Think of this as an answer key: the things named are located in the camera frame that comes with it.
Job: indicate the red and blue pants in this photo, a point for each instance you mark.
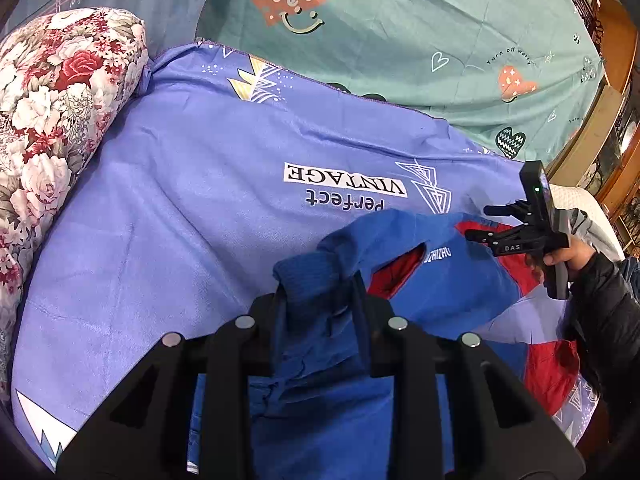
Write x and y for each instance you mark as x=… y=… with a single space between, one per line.
x=321 y=415

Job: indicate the black jacket right forearm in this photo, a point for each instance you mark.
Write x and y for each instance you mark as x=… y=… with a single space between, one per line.
x=604 y=318

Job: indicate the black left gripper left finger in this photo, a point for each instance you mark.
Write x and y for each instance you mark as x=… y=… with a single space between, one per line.
x=142 y=429

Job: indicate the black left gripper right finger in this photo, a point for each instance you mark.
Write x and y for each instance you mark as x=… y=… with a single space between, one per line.
x=458 y=410

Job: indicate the red floral pillow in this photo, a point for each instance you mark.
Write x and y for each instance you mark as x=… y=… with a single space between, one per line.
x=64 y=78

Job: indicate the green heart print blanket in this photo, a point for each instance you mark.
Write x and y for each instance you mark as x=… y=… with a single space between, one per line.
x=517 y=76

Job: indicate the purple printed bed sheet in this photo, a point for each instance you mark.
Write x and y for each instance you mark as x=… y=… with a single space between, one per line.
x=201 y=200

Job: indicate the wooden shelf unit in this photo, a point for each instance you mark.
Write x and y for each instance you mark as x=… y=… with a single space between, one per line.
x=603 y=155

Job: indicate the person's right hand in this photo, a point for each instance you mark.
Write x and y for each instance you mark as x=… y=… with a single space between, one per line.
x=575 y=257

